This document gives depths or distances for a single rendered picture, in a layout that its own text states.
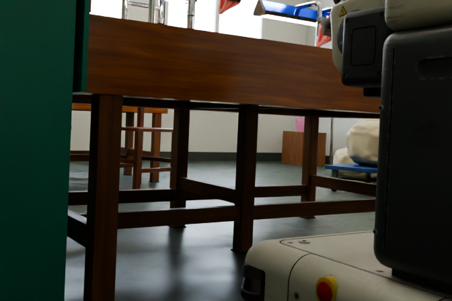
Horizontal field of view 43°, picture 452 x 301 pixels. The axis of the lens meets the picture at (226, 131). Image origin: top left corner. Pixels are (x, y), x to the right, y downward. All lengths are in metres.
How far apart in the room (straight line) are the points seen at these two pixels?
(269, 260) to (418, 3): 0.56
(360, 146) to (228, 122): 3.40
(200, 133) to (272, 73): 6.05
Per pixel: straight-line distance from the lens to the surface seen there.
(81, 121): 6.98
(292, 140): 7.70
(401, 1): 0.97
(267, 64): 1.62
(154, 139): 4.78
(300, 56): 1.70
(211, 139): 7.74
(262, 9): 2.71
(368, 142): 4.74
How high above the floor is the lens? 0.52
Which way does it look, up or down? 1 degrees down
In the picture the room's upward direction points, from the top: 3 degrees clockwise
